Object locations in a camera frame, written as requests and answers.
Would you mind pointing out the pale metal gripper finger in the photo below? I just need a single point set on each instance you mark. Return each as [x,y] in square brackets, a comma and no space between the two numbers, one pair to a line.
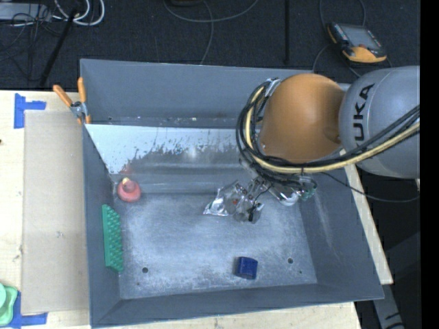
[232,188]
[219,207]

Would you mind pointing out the grey metal bin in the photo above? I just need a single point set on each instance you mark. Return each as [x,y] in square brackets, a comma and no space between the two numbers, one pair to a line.
[205,245]

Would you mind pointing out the dark blue small block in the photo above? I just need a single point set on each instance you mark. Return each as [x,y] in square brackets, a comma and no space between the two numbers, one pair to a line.
[245,267]

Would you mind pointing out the red and yellow toy fruit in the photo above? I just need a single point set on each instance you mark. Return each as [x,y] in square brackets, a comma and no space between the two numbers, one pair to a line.
[129,191]

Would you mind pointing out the green studded flat block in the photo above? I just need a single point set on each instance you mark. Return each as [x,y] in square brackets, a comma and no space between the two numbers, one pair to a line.
[113,238]

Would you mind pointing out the pale cardboard board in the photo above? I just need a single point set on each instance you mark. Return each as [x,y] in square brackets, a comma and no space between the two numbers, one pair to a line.
[55,218]

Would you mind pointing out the black cylinder on white bracket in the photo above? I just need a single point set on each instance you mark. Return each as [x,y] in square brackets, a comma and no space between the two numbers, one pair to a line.
[256,214]

